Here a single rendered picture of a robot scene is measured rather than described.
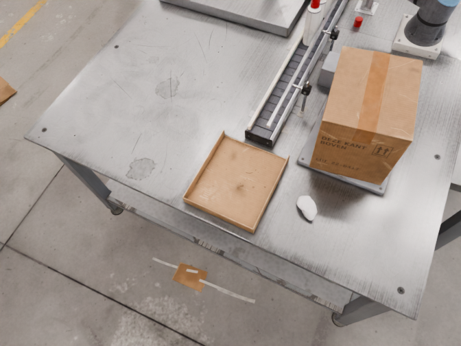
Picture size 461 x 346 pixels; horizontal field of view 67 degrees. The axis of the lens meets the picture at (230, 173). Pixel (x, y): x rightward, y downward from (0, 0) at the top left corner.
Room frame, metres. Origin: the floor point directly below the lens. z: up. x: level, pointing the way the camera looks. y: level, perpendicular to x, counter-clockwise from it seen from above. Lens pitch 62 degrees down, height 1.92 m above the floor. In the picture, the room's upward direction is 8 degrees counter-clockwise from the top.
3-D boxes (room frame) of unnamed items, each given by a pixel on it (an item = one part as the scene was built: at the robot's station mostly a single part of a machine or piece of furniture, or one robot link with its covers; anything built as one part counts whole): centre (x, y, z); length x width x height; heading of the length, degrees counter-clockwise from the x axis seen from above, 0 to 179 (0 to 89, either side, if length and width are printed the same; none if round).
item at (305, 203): (0.41, -0.23, 0.85); 0.08 x 0.07 x 0.04; 164
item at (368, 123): (0.63, -0.44, 0.99); 0.30 x 0.24 x 0.27; 154
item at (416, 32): (1.08, -0.86, 0.92); 0.15 x 0.15 x 0.10
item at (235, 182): (0.54, -0.02, 0.85); 0.30 x 0.26 x 0.04; 147
